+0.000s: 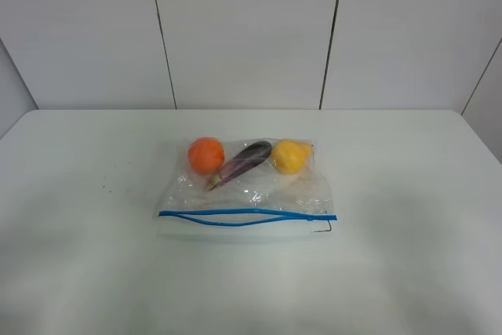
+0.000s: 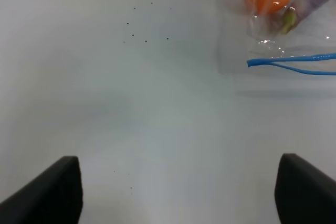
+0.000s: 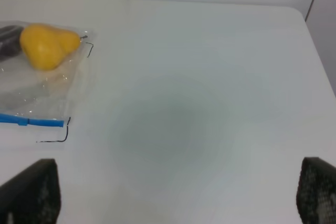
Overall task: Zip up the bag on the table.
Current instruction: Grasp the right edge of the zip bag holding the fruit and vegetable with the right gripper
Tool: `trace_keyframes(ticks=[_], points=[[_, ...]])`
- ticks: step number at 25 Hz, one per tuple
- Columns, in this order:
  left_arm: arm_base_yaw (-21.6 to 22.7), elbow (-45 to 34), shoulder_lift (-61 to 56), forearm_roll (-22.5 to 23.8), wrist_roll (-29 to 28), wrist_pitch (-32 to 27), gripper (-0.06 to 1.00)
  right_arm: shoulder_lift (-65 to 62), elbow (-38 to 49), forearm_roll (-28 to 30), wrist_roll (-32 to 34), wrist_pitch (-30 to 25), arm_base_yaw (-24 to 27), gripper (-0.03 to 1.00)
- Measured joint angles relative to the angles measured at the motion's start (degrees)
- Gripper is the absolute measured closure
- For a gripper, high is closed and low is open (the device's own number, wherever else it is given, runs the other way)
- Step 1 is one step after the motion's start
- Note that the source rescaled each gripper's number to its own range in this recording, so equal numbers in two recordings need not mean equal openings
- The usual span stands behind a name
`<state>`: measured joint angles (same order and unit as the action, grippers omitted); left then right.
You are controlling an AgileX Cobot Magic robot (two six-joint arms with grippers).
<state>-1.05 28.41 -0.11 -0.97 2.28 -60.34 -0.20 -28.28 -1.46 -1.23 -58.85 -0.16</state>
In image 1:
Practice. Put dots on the orange fruit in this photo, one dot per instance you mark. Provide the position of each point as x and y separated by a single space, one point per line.
206 155

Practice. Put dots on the clear blue-zip file bag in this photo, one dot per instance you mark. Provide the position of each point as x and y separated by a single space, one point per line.
263 195

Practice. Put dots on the small metal hex key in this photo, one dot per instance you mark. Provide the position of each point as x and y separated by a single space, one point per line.
323 227

